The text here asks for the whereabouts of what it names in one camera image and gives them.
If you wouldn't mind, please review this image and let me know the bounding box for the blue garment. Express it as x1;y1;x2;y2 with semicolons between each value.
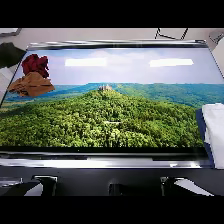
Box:
195;107;216;168

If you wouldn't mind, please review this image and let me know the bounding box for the black garment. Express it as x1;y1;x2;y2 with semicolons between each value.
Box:
0;41;27;70

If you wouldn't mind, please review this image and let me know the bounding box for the red garment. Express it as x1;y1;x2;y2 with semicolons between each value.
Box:
21;53;51;80

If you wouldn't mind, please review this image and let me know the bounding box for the silver frame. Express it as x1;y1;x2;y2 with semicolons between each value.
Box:
0;151;214;197

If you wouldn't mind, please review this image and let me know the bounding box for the brown garment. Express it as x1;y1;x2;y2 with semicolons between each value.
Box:
7;71;56;99

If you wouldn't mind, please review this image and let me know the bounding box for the white garment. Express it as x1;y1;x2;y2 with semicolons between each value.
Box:
201;102;224;170

